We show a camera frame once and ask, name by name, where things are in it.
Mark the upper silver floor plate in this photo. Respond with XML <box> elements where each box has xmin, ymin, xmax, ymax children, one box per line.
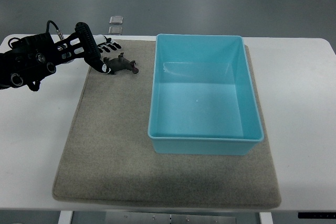
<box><xmin>109</xmin><ymin>16</ymin><xmax>123</xmax><ymax>25</ymax></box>

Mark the brown toy hippo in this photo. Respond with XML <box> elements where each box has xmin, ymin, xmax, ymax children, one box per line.
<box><xmin>103</xmin><ymin>52</ymin><xmax>139</xmax><ymax>74</ymax></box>

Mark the black white robotic hand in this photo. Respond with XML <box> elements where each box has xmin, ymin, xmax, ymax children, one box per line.
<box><xmin>75</xmin><ymin>22</ymin><xmax>121</xmax><ymax>74</ymax></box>

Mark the light blue plastic box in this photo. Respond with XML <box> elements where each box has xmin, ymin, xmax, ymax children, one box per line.
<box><xmin>148</xmin><ymin>34</ymin><xmax>264</xmax><ymax>155</ymax></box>

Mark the black table control panel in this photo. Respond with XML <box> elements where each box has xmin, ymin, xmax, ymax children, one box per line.
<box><xmin>298</xmin><ymin>212</ymin><xmax>336</xmax><ymax>219</ymax></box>

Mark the lower silver floor plate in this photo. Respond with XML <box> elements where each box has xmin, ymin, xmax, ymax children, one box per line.
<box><xmin>108</xmin><ymin>26</ymin><xmax>123</xmax><ymax>35</ymax></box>

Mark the silver floor plate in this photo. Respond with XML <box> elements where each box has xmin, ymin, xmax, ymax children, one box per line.
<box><xmin>108</xmin><ymin>26</ymin><xmax>123</xmax><ymax>35</ymax></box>
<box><xmin>109</xmin><ymin>16</ymin><xmax>123</xmax><ymax>25</ymax></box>

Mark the beige felt mat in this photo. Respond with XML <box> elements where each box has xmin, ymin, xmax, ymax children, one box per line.
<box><xmin>52</xmin><ymin>40</ymin><xmax>281</xmax><ymax>209</ymax></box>

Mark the metal table frame plate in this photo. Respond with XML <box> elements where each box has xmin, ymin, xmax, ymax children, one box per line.
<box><xmin>105</xmin><ymin>212</ymin><xmax>237</xmax><ymax>224</ymax></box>

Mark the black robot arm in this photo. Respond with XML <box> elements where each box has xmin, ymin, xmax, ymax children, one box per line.
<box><xmin>1</xmin><ymin>20</ymin><xmax>92</xmax><ymax>91</ymax></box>

